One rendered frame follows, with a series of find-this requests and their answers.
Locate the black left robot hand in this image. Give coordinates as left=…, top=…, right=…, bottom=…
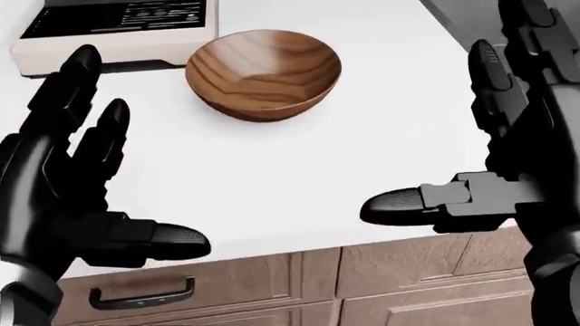
left=0, top=43, right=213, bottom=296

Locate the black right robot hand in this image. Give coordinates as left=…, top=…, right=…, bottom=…
left=359, top=0, right=580, bottom=326

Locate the brown wooden cabinet door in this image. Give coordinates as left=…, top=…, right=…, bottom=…
left=337, top=225, right=536, bottom=326

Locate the cream and black countertop appliance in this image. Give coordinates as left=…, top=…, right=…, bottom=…
left=10, top=0, right=220, bottom=81

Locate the brown wooden cabinet drawer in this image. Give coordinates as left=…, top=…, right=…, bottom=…
left=57, top=246, right=343, bottom=319

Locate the brown wooden bowl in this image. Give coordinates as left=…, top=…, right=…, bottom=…
left=184, top=29, right=343, bottom=122

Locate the black drawer handle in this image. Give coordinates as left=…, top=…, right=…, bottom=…
left=89, top=276, right=197, bottom=311

